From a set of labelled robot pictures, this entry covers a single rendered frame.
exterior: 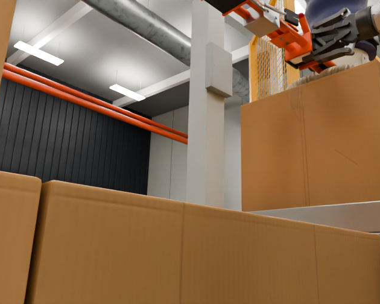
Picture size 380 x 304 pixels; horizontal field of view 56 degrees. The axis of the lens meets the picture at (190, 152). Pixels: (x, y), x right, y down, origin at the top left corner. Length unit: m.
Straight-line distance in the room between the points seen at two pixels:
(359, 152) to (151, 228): 0.67
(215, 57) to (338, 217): 1.63
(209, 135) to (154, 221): 1.81
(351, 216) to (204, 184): 1.31
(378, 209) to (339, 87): 0.33
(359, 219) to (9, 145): 11.50
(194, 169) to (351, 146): 1.32
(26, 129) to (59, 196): 11.99
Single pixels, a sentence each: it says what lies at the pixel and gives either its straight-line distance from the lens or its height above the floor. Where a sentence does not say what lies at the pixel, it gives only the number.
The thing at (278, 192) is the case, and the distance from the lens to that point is 0.97.
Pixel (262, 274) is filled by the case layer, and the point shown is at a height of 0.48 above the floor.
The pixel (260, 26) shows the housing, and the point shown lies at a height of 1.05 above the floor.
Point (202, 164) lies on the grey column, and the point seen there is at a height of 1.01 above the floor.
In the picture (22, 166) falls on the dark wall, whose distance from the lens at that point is 11.97.
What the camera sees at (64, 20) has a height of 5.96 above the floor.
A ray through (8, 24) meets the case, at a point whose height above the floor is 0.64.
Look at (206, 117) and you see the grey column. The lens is 2.13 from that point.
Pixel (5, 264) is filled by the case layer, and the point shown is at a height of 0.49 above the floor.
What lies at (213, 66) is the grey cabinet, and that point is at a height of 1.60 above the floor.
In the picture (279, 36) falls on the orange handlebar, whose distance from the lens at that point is 1.02.
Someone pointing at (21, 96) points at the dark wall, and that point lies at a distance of 12.50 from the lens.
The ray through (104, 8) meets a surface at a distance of 7.16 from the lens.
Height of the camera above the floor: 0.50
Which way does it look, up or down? 16 degrees up
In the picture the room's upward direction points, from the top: 2 degrees clockwise
